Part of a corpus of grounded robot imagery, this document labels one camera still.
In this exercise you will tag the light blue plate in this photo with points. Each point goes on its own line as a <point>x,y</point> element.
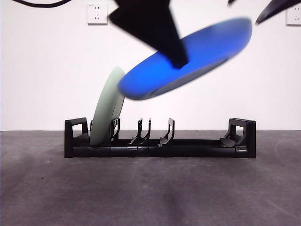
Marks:
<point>211,44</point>

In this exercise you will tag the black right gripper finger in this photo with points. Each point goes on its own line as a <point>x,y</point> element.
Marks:
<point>279,8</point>
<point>232,2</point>

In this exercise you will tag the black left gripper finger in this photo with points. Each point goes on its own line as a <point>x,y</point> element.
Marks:
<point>150,26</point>

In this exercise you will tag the pale green plate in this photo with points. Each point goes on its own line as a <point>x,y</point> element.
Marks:
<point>103,113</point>

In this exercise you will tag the black plastic plate rack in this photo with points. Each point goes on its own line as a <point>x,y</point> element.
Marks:
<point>200,148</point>

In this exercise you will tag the white wall socket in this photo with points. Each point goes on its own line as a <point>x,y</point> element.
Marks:
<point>294,16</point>
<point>97,14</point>

